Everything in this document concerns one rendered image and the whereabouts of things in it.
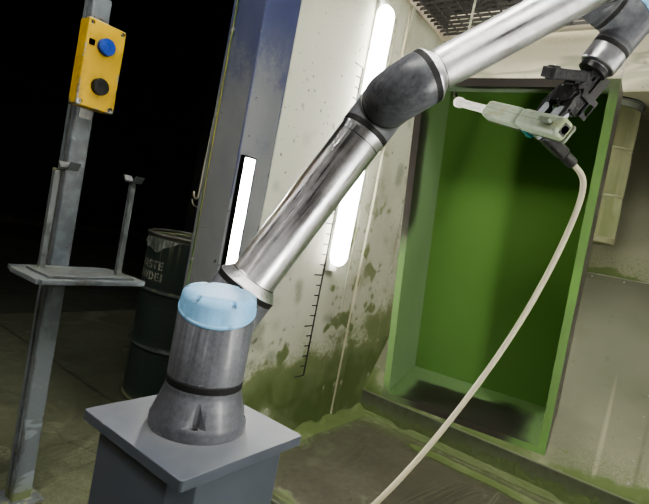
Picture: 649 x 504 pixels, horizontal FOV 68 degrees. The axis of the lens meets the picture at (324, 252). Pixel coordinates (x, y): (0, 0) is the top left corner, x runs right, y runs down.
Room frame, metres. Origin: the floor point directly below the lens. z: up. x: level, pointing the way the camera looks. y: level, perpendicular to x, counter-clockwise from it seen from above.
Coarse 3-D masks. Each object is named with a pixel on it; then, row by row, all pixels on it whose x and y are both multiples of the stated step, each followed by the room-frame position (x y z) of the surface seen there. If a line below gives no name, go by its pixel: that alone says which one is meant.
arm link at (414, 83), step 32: (544, 0) 1.00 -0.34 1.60; (576, 0) 1.00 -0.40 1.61; (608, 0) 1.04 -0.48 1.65; (480, 32) 0.99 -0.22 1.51; (512, 32) 0.99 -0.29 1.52; (544, 32) 1.02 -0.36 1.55; (416, 64) 0.96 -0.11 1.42; (448, 64) 0.98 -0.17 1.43; (480, 64) 1.00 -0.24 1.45; (384, 96) 1.00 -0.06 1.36; (416, 96) 0.98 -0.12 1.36
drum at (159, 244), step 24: (168, 240) 2.40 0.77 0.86; (144, 264) 2.52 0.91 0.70; (168, 264) 2.39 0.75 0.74; (144, 288) 2.45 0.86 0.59; (168, 288) 2.39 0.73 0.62; (144, 312) 2.44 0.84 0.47; (168, 312) 2.38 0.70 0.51; (144, 336) 2.42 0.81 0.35; (168, 336) 2.38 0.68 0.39; (144, 360) 2.41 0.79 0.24; (168, 360) 2.38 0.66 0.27; (144, 384) 2.40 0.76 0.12
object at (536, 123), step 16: (480, 112) 1.43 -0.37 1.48; (496, 112) 1.33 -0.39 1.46; (512, 112) 1.27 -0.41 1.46; (528, 112) 1.22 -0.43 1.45; (512, 128) 1.31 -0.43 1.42; (528, 128) 1.21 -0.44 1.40; (544, 128) 1.15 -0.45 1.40; (560, 128) 1.12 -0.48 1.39; (544, 144) 1.27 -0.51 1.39; (560, 144) 1.26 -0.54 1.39; (576, 160) 1.30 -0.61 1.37
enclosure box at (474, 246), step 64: (448, 128) 2.00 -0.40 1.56; (576, 128) 1.76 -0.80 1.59; (448, 192) 2.02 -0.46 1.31; (512, 192) 1.89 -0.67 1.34; (576, 192) 1.78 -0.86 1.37; (448, 256) 2.05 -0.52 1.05; (512, 256) 1.92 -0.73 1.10; (576, 256) 1.48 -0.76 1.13; (448, 320) 2.08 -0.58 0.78; (512, 320) 1.94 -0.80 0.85; (384, 384) 1.88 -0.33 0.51; (448, 384) 2.03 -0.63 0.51; (512, 384) 1.96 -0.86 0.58
